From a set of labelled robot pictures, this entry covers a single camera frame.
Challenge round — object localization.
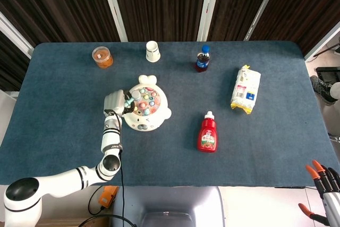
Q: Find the cola bottle with blue cap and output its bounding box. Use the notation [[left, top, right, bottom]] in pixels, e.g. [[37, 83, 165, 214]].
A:
[[195, 45, 213, 73]]

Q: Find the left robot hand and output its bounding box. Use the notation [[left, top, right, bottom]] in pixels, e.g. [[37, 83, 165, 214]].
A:
[[103, 89, 136, 118]]

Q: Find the white paper cup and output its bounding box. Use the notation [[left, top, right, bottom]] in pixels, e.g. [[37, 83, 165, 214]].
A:
[[145, 40, 162, 63]]

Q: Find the blue tablecloth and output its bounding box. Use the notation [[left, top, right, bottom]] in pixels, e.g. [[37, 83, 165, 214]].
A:
[[0, 41, 340, 188]]

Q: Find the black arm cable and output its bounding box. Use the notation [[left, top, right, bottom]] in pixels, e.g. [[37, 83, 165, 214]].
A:
[[104, 109, 125, 227]]

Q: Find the white and yellow food bag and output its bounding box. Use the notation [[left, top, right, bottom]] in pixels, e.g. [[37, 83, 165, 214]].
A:
[[229, 64, 262, 115]]

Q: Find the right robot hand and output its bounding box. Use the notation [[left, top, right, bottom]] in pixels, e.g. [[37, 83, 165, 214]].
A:
[[297, 159, 340, 227]]

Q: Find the grey sneaker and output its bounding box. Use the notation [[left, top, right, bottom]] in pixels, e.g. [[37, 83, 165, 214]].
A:
[[310, 75, 338, 105]]

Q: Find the clear jar with orange contents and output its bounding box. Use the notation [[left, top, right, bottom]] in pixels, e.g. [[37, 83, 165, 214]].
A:
[[91, 46, 114, 69]]

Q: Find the orange device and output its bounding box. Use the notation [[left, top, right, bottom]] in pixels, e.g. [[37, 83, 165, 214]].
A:
[[98, 186, 120, 209]]

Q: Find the black floor cable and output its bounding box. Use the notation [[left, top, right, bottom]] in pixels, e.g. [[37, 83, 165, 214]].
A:
[[88, 186, 107, 216]]

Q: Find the white round toy game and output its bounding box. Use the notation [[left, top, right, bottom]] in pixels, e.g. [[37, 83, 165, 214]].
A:
[[118, 74, 173, 132]]

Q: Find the black case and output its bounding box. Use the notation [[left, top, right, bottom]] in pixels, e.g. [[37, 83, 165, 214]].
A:
[[316, 66, 340, 83]]

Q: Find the white partition post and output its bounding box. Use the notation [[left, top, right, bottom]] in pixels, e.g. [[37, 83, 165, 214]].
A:
[[304, 22, 340, 62], [98, 0, 129, 43], [243, 0, 284, 41], [197, 0, 223, 42], [0, 11, 35, 59]]

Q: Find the grey robot torso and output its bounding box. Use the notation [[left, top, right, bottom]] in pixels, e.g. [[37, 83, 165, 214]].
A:
[[113, 186, 226, 227]]

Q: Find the teal toy mallet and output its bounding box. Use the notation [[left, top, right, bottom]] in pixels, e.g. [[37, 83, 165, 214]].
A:
[[124, 90, 141, 107]]

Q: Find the red ketchup bottle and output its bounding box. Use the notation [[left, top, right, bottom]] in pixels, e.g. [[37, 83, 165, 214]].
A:
[[197, 111, 218, 154]]

